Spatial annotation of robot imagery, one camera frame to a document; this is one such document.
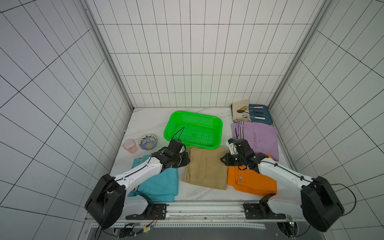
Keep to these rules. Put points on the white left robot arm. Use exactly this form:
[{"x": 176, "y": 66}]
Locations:
[{"x": 107, "y": 200}]

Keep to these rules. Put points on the dark metal spoon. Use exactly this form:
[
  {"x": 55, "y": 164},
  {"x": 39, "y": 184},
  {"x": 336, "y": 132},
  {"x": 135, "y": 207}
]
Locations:
[{"x": 249, "y": 112}]

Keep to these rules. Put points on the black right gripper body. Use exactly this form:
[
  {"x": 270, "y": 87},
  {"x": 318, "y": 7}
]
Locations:
[{"x": 240, "y": 146}]

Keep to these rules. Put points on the khaki pants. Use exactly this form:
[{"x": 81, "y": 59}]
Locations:
[{"x": 206, "y": 169}]

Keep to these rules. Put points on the pink plastic cup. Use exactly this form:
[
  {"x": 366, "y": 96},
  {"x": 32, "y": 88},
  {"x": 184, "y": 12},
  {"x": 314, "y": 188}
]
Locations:
[{"x": 130, "y": 146}]

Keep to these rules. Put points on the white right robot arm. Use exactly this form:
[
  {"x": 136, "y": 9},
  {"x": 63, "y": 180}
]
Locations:
[{"x": 311, "y": 199}]

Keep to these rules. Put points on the blue patterned ceramic plate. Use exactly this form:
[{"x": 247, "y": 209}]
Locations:
[{"x": 148, "y": 142}]

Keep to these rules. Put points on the green plastic basket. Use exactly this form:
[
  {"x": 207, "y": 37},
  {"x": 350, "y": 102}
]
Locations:
[{"x": 193, "y": 129}]

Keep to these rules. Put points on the orange pants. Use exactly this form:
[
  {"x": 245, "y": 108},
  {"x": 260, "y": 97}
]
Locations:
[{"x": 250, "y": 182}]

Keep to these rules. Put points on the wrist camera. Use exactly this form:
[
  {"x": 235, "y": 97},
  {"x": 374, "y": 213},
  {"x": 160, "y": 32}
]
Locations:
[
  {"x": 232, "y": 145},
  {"x": 176, "y": 146}
]

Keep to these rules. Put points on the green handled gold spoon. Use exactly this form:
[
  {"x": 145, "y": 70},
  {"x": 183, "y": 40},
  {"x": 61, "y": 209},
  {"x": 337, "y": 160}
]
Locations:
[{"x": 251, "y": 109}]

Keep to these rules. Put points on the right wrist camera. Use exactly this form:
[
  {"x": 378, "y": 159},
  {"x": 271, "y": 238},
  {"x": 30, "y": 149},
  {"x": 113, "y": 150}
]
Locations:
[{"x": 232, "y": 145}]

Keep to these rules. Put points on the aluminium mounting rail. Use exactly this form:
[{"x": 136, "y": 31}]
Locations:
[{"x": 209, "y": 214}]

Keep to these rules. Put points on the purple pants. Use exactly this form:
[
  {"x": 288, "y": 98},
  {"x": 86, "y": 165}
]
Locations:
[{"x": 262, "y": 138}]

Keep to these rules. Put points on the dark teal tray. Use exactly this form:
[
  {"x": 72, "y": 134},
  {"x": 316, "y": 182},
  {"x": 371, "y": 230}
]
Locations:
[{"x": 266, "y": 114}]

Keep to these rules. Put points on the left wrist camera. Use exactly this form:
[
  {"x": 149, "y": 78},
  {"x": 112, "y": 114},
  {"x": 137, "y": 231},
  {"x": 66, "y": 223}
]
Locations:
[{"x": 176, "y": 146}]

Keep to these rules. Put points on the white handled spoon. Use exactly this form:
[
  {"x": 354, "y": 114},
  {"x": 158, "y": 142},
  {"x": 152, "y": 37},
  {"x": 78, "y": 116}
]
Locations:
[{"x": 258, "y": 118}]

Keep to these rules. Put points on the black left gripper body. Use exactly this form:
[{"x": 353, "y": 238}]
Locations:
[{"x": 180, "y": 160}]

